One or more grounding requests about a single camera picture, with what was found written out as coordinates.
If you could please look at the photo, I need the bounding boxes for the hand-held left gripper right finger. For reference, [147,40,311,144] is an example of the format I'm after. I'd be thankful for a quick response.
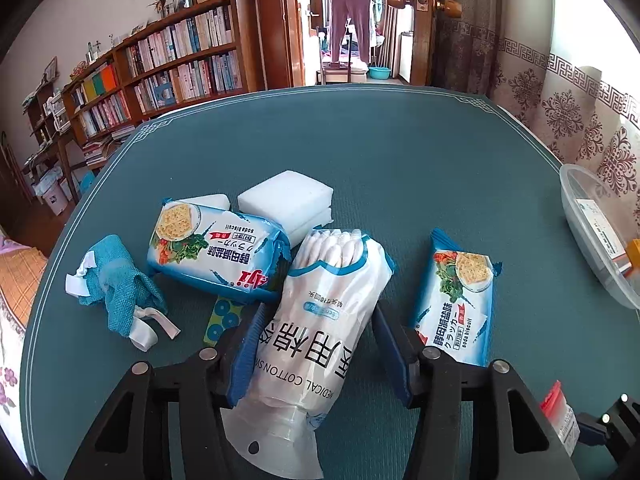
[372,305,576,480]

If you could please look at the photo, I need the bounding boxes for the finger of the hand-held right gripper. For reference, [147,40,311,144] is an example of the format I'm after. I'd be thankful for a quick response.
[575,394,640,461]

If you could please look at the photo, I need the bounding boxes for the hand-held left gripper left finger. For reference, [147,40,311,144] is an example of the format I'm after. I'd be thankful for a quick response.
[62,302,268,480]

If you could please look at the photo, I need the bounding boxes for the cotton swab bag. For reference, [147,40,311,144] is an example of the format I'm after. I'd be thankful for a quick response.
[220,227,398,480]

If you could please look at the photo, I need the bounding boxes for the blue cracker packet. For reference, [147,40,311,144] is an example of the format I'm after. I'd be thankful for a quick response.
[146,199,292,306]
[407,227,503,368]

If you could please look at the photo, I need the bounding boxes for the white printed packet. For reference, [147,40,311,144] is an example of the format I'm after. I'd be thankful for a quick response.
[575,199,628,261]

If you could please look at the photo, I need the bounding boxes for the clear plastic bowl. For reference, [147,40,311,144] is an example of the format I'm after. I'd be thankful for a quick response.
[559,162,640,308]

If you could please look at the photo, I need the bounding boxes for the green strip with blue circles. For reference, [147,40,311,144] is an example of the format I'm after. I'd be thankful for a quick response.
[202,296,245,346]

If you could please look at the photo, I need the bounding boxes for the small red-topped zip bag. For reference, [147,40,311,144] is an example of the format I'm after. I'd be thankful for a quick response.
[540,381,582,453]

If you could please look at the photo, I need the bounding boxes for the blue mesh pouch white ribbon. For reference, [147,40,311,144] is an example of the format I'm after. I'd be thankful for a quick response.
[65,234,181,353]

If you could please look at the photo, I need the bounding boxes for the patterned bed cover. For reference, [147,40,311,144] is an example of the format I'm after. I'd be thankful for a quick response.
[0,227,49,441]

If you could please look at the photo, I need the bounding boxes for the white storage bin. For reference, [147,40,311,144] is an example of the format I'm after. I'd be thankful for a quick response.
[32,165,75,217]

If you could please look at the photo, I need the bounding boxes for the pile of books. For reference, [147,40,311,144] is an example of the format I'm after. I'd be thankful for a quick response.
[81,125,135,169]

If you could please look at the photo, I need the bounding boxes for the small wooden shelf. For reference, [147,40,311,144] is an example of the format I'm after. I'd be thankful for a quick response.
[22,80,81,203]

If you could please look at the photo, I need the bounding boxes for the wooden door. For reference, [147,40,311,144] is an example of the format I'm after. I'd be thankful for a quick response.
[411,0,441,86]

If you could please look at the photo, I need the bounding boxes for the brown drape curtain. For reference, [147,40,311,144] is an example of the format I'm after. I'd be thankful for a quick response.
[432,0,503,97]

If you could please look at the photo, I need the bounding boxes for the wooden bookshelf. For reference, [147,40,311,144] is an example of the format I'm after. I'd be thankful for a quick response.
[65,0,266,171]

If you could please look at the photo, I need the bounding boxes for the white patterned curtain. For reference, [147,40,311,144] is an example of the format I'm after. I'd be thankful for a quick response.
[487,0,640,201]

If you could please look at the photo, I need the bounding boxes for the rows of shelved books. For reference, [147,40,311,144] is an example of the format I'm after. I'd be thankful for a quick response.
[72,5,243,141]

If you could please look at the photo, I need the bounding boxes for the purple hanging pants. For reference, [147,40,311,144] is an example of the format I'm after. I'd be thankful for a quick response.
[327,0,377,64]

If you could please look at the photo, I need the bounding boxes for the wooden door frame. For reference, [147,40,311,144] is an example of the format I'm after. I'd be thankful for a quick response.
[259,0,322,92]

